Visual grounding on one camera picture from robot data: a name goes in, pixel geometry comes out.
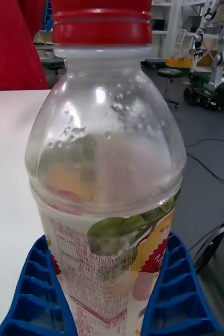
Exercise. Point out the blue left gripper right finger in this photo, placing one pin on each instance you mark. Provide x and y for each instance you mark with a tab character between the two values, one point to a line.
177	291

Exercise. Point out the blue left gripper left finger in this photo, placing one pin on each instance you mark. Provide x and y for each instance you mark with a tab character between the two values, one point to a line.
38	291

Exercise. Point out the white and black background robot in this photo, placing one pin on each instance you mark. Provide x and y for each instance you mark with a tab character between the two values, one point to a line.
214	86

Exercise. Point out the black round stool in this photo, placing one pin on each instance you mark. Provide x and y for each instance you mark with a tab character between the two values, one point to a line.
169	72

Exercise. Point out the yellow tray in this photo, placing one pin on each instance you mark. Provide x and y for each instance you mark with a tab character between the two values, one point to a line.
178	63

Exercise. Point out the person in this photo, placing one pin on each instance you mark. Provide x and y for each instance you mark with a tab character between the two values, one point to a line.
9	44

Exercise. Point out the white shelf rack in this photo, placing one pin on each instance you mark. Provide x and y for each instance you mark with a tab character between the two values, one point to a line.
169	26

